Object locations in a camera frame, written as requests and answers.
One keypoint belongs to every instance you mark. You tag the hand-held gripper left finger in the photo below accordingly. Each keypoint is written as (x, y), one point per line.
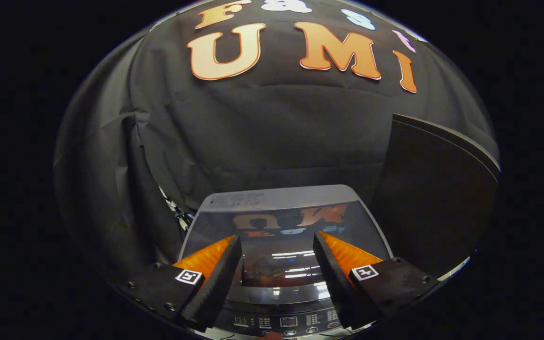
(217, 283)

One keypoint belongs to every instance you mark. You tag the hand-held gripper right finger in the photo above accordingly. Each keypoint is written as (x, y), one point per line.
(338, 288)

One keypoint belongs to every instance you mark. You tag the black backdrop cloth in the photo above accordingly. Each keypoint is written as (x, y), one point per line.
(262, 137)

